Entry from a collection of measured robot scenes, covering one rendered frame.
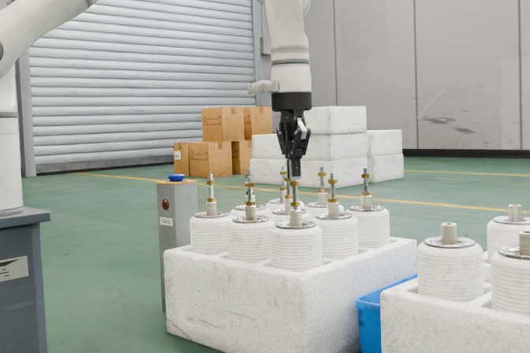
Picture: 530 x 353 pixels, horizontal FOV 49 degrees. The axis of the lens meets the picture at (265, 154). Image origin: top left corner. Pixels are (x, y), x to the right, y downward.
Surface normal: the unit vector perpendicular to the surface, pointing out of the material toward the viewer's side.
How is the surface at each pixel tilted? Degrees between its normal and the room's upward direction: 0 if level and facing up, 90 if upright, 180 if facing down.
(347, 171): 90
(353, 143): 90
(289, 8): 107
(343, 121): 90
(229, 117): 90
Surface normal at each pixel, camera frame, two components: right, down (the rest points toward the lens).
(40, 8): 0.45, 0.07
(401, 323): -0.72, 0.07
